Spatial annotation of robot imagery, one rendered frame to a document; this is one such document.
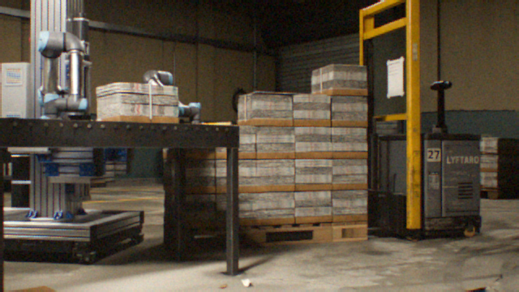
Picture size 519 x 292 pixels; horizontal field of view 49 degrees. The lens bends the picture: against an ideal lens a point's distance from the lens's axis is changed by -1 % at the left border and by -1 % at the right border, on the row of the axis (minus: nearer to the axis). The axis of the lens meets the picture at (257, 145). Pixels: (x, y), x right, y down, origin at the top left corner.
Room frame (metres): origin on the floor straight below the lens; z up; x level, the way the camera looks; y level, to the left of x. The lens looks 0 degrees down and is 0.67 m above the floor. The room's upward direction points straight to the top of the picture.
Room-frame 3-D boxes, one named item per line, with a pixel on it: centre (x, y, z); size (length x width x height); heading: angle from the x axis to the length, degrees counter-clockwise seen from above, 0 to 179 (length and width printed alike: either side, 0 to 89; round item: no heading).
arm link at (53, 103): (3.08, 1.08, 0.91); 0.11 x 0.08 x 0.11; 110
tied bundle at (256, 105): (4.21, -0.05, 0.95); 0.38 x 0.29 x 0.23; 20
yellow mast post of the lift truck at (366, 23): (4.86, -0.92, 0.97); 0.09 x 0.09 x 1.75; 19
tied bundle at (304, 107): (4.31, -0.34, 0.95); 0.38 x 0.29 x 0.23; 18
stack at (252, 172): (4.17, 0.07, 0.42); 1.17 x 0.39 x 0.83; 109
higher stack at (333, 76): (4.41, -0.62, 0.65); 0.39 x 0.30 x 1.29; 19
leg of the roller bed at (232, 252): (3.13, 0.13, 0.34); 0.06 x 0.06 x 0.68; 42
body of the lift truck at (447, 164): (4.67, -1.38, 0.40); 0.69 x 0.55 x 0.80; 19
